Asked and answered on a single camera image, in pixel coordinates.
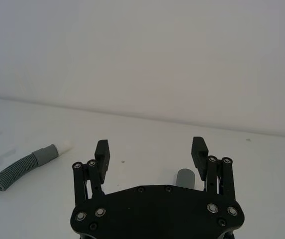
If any white table cloth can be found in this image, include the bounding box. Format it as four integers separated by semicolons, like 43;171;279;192
0;96;285;239

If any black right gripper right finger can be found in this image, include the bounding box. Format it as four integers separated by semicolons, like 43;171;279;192
191;136;237;201

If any white plastic hose tip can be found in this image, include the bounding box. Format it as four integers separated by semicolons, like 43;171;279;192
54;140;74;157

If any short grey tube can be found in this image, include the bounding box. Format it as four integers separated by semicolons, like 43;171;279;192
176;169;196;189

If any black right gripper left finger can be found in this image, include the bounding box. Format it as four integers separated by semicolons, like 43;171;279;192
72;139;112;201

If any grey ribbed hose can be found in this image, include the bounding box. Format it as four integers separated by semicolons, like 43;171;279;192
0;143;59;192

